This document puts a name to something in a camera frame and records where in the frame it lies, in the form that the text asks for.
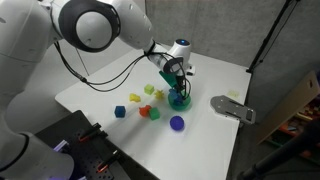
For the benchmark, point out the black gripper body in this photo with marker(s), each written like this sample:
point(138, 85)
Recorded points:
point(181, 80)

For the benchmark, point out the light blue toy figure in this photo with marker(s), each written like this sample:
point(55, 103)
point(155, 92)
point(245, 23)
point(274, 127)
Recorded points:
point(175, 97)

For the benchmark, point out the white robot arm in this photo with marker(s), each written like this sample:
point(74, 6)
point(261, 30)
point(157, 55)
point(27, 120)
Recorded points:
point(30, 50)

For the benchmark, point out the green bowl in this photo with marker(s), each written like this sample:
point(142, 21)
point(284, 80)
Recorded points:
point(180, 106)

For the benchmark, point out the yellow spiky toy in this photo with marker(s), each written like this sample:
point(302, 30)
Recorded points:
point(159, 94)

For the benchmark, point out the orange toy figure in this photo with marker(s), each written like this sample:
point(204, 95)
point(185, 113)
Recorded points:
point(144, 111)

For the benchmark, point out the yellow bear toy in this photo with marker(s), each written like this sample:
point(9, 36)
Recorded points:
point(134, 98)

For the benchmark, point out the purple spiky ball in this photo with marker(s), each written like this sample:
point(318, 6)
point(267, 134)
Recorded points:
point(176, 123)

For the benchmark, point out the light green cube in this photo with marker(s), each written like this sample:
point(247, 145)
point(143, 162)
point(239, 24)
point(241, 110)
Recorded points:
point(149, 89)

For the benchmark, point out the dark green cube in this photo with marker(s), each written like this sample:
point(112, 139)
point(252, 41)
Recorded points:
point(154, 114)

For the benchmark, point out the small pale yellow object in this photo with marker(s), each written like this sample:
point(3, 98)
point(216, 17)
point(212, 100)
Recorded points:
point(233, 94)

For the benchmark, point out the silver metal plate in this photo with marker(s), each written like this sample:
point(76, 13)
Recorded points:
point(231, 108)

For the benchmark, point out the dark blue cube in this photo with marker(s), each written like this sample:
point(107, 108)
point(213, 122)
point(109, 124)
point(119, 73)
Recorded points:
point(120, 111)

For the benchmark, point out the black tripod stand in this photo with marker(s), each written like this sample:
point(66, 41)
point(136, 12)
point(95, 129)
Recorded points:
point(266, 38)

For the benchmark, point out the black orange marker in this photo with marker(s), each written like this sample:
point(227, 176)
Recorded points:
point(89, 132)
point(108, 161)

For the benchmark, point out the brown wooden board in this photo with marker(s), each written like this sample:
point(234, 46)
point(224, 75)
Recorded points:
point(286, 106)

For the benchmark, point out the thick black pole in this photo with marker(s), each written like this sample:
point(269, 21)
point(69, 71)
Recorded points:
point(283, 150)

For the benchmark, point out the black perforated board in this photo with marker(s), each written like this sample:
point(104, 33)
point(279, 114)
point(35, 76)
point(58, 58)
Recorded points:
point(83, 153)

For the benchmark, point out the shelf with colourful toys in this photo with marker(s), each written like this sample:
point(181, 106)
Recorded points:
point(300, 130)

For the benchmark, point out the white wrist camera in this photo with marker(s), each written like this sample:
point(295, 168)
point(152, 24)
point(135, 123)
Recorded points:
point(190, 70)

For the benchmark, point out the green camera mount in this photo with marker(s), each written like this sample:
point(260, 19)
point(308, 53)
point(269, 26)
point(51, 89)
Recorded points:
point(168, 79)

